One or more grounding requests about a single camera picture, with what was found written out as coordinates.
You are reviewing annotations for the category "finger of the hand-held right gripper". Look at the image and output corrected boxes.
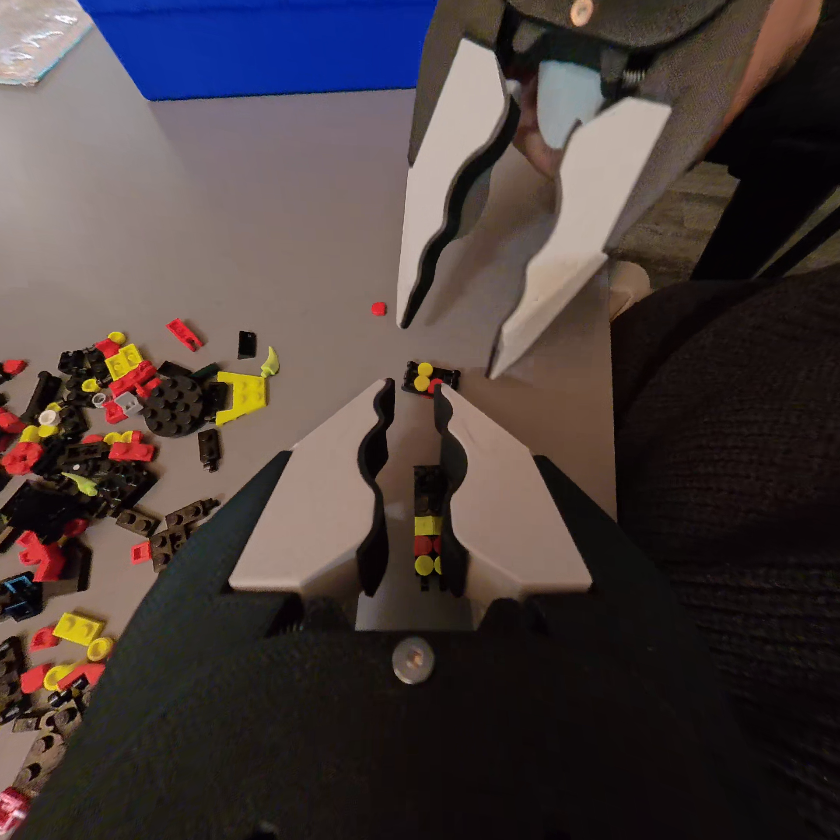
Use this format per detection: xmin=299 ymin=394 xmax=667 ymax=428
xmin=395 ymin=37 xmax=522 ymax=330
xmin=486 ymin=96 xmax=675 ymax=382

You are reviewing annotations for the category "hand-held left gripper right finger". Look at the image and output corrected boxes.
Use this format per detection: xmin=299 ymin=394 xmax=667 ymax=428
xmin=433 ymin=384 xmax=593 ymax=630

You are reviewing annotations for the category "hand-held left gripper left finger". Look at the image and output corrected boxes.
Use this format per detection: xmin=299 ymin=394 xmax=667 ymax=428
xmin=230 ymin=377 xmax=396 ymax=630

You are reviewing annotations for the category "long black red yellow lego assembly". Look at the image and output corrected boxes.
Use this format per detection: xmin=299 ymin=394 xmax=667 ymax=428
xmin=412 ymin=465 xmax=447 ymax=592

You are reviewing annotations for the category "small black lego plate assembly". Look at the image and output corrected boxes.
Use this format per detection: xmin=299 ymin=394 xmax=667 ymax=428
xmin=402 ymin=361 xmax=460 ymax=398

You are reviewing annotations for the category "pile of lego pieces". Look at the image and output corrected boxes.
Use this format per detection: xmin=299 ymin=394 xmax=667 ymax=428
xmin=0 ymin=317 xmax=282 ymax=828

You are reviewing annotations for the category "person's right forearm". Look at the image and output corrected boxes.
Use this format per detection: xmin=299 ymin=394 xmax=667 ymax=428
xmin=689 ymin=0 xmax=840 ymax=282

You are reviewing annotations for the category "person's right hand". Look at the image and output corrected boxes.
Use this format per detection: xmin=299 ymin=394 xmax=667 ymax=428
xmin=725 ymin=0 xmax=815 ymax=124

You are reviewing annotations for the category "person's beige shoe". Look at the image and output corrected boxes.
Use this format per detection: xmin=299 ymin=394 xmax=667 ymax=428
xmin=607 ymin=261 xmax=651 ymax=322

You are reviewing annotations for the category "empty blue plastic storage bin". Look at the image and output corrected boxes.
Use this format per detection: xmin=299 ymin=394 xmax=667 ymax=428
xmin=79 ymin=0 xmax=438 ymax=102

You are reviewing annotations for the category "clear plastic bag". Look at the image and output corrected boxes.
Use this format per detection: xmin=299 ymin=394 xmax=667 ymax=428
xmin=0 ymin=0 xmax=94 ymax=88

